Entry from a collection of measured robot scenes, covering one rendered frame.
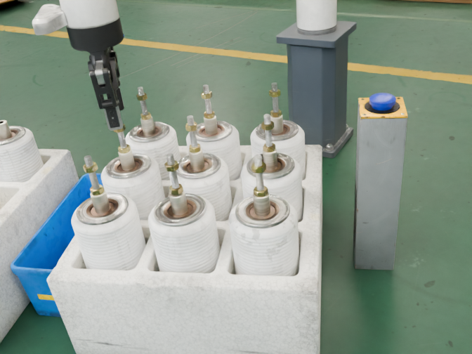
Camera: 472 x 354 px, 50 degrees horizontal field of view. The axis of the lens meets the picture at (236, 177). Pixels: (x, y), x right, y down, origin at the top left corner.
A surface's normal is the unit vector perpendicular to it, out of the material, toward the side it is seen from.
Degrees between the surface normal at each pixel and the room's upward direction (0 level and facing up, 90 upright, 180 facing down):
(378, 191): 90
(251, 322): 90
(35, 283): 92
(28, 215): 90
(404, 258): 0
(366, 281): 0
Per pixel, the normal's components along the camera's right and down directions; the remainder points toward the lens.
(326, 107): 0.24, 0.51
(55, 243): 0.97, 0.00
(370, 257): -0.15, 0.54
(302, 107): -0.51, 0.51
